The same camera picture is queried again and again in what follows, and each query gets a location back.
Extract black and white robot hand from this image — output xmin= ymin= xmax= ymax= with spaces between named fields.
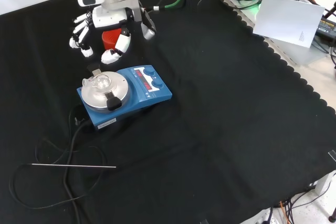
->
xmin=69 ymin=6 xmax=135 ymax=65

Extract black clip on heater plate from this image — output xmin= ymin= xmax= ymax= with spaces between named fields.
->
xmin=104 ymin=92 xmax=123 ymax=111

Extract heater with blue base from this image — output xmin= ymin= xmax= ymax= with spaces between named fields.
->
xmin=76 ymin=65 xmax=173 ymax=132

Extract red ribbed cup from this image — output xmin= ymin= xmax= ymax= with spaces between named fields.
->
xmin=101 ymin=30 xmax=123 ymax=51

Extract clear round-bottom glass flask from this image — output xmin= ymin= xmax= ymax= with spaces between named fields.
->
xmin=81 ymin=73 xmax=111 ymax=91

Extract black cloth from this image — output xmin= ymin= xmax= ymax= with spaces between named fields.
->
xmin=0 ymin=0 xmax=336 ymax=224

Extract thin metal probe rod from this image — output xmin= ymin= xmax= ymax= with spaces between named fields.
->
xmin=31 ymin=164 xmax=117 ymax=169

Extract pale board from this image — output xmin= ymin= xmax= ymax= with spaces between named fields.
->
xmin=253 ymin=0 xmax=326 ymax=49

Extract black power adapter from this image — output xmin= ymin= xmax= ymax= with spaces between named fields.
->
xmin=314 ymin=16 xmax=336 ymax=39

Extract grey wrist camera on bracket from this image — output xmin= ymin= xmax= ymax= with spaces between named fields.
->
xmin=128 ymin=0 xmax=158 ymax=41

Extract thick black power cable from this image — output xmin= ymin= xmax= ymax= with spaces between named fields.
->
xmin=62 ymin=118 xmax=92 ymax=224

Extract thin black probe cable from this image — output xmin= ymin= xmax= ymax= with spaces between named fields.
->
xmin=8 ymin=137 xmax=108 ymax=210

